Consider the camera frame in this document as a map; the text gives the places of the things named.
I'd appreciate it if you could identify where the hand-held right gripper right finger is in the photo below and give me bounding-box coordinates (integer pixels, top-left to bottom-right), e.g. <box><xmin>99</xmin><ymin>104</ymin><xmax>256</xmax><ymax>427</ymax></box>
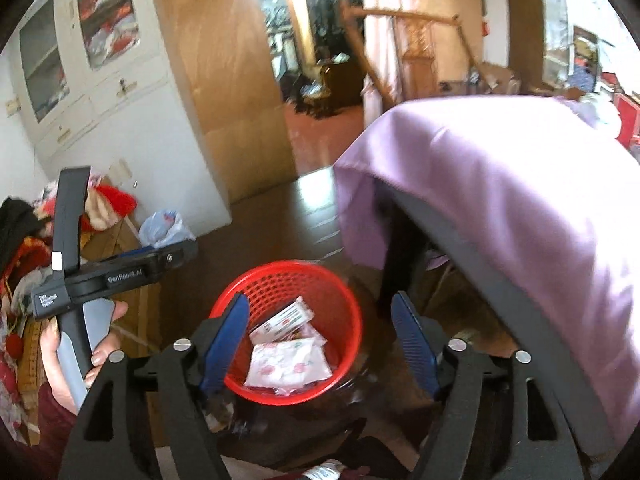
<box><xmin>391</xmin><ymin>291</ymin><xmax>586</xmax><ymax>480</ymax></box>

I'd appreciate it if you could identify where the purple tablecloth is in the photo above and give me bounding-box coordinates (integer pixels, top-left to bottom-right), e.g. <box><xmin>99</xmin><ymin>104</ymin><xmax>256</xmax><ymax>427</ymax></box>
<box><xmin>332</xmin><ymin>96</ymin><xmax>640</xmax><ymax>461</ymax></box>

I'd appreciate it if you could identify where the pile of colourful cloths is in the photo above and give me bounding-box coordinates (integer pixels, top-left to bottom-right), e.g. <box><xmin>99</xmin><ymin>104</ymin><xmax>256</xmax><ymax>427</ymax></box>
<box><xmin>0</xmin><ymin>180</ymin><xmax>139</xmax><ymax>313</ymax></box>

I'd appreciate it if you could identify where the pink printed white wrapper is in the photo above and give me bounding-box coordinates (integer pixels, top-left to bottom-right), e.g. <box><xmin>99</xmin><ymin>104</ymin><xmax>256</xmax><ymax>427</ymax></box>
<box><xmin>243</xmin><ymin>337</ymin><xmax>334</xmax><ymax>396</ymax></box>
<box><xmin>296</xmin><ymin>322</ymin><xmax>329</xmax><ymax>349</ymax></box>

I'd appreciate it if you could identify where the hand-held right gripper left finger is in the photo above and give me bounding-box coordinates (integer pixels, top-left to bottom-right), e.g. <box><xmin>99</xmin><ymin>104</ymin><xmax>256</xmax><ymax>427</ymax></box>
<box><xmin>60</xmin><ymin>292</ymin><xmax>251</xmax><ymax>480</ymax></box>

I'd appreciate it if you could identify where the brown glass door cabinet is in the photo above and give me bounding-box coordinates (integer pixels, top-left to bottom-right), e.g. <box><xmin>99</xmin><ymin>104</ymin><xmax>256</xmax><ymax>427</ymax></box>
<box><xmin>502</xmin><ymin>0</ymin><xmax>574</xmax><ymax>92</ymax></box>

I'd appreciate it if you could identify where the dark table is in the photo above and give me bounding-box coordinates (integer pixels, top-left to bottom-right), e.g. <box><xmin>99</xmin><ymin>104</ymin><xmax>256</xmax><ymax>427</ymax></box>
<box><xmin>377</xmin><ymin>192</ymin><xmax>617</xmax><ymax>461</ymax></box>

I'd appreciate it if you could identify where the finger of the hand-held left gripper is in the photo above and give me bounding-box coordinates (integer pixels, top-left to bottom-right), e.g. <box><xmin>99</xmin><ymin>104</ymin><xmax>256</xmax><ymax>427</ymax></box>
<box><xmin>142</xmin><ymin>239</ymin><xmax>199</xmax><ymax>276</ymax></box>

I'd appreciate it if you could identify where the red plastic wastebasket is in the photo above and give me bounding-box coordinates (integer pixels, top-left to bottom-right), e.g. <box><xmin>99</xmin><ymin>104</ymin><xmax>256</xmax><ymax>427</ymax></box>
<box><xmin>209</xmin><ymin>260</ymin><xmax>364</xmax><ymax>407</ymax></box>

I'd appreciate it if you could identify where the white striped carton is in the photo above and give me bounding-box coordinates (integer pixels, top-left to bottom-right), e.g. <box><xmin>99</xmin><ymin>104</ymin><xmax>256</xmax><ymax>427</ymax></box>
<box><xmin>249</xmin><ymin>296</ymin><xmax>315</xmax><ymax>344</ymax></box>

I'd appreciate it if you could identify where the person's left hand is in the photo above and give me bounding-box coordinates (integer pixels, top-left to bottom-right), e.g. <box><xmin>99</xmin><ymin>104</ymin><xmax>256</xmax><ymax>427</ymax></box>
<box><xmin>39</xmin><ymin>301</ymin><xmax>130</xmax><ymax>412</ymax></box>

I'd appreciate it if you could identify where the person's left forearm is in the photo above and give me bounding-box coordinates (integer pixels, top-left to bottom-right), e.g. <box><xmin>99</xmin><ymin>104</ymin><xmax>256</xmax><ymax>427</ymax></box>
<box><xmin>29</xmin><ymin>385</ymin><xmax>82</xmax><ymax>450</ymax></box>

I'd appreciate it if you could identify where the white plastic bag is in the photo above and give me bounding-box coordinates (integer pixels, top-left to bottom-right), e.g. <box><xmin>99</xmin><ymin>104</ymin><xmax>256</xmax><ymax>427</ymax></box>
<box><xmin>139</xmin><ymin>208</ymin><xmax>197</xmax><ymax>250</ymax></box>

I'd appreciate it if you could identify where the white cabinet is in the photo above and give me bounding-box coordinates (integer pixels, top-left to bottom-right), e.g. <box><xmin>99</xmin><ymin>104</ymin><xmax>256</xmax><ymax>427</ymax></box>
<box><xmin>10</xmin><ymin>0</ymin><xmax>234</xmax><ymax>234</ymax></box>

